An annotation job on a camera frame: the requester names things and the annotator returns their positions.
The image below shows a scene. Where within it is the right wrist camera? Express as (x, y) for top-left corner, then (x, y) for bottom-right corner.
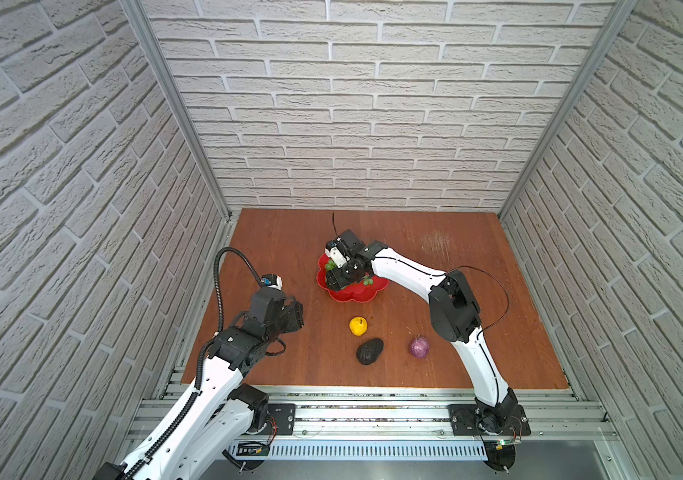
(325, 240), (347, 268)

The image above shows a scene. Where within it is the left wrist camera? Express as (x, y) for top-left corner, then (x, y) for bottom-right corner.
(249, 274), (286, 325)

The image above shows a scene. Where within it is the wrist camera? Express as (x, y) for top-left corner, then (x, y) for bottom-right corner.
(249, 274), (286, 325)
(325, 240), (347, 268)

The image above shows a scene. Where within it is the white slotted vent strip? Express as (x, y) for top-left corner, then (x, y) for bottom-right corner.
(228, 440), (487, 461)

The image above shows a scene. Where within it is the red flower-shaped fruit bowl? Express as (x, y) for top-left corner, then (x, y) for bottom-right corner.
(317, 254), (389, 303)

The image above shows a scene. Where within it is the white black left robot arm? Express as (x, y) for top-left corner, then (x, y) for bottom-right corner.
(94, 298), (304, 479)

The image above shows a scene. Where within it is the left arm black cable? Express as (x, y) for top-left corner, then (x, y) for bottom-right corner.
(118, 246), (265, 480)

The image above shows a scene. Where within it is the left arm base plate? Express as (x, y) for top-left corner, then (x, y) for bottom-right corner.
(268, 403), (297, 436)

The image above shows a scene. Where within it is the aluminium corner post right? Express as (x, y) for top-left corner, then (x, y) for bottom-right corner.
(497, 0), (637, 221)

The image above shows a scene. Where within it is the yellow fake lemon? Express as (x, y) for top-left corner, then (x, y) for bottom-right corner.
(349, 316), (369, 337)

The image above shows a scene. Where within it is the green fake grape bunch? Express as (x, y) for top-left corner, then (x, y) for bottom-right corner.
(325, 260), (373, 291)

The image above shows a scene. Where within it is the aluminium corner post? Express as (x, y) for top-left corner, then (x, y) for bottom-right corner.
(497, 0), (637, 221)
(123, 0), (233, 221)

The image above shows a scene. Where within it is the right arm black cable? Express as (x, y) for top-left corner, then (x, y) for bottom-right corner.
(454, 265), (511, 337)

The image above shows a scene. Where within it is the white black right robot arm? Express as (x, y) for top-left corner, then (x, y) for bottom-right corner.
(325, 230), (519, 434)

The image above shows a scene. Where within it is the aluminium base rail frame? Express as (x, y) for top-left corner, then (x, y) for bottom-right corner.
(124, 383), (625, 480)

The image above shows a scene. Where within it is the dark fake avocado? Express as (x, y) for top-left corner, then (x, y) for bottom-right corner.
(355, 338), (385, 366)

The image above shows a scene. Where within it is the aluminium corner post left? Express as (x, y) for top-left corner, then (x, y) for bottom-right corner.
(123, 0), (233, 221)

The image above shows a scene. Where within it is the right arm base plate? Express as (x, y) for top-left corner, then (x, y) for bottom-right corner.
(447, 404), (531, 438)

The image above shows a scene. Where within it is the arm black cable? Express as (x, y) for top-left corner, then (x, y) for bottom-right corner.
(454, 265), (511, 337)
(118, 246), (265, 480)

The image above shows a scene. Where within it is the purple fake fig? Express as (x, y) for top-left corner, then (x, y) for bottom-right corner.
(409, 335), (431, 359)

